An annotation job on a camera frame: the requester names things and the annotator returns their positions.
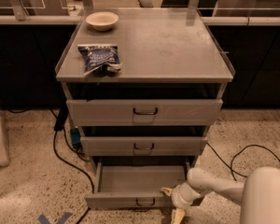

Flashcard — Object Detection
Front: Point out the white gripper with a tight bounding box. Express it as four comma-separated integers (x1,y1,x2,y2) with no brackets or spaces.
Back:
161,182,205,224

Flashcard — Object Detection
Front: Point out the grey bottom drawer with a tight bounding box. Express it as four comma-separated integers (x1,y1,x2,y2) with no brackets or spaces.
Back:
85,156,191,209

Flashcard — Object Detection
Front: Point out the grey drawer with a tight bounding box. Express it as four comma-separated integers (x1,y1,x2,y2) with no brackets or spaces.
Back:
85,156,191,209
66,99,222,126
81,136,207,156

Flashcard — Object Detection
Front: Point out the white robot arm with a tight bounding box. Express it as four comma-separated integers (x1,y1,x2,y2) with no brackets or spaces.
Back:
161,167,280,224

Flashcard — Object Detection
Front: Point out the grey top drawer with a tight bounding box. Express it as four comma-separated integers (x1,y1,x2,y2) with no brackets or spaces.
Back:
66,99,222,126

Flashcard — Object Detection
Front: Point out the grey middle drawer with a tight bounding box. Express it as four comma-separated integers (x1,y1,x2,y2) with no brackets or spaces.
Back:
81,136,207,156

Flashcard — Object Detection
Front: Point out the grey drawer cabinet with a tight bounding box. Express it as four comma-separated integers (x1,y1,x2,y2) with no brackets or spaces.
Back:
54,8,236,170

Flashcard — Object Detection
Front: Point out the blue power adapter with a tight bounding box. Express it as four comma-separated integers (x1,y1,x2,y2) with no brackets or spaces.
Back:
70,128,80,146

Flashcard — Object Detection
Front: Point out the blue tape cross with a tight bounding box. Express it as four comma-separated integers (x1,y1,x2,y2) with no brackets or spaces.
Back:
37,211,73,224

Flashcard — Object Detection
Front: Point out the blue chip bag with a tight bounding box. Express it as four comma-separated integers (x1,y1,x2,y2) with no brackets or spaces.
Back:
77,44,122,76

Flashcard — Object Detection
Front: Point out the white bowl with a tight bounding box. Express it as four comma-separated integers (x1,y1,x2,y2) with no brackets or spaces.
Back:
86,12,119,32

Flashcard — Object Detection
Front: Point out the black cable on left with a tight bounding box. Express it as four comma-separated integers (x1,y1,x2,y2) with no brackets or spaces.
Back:
49,108,95,224

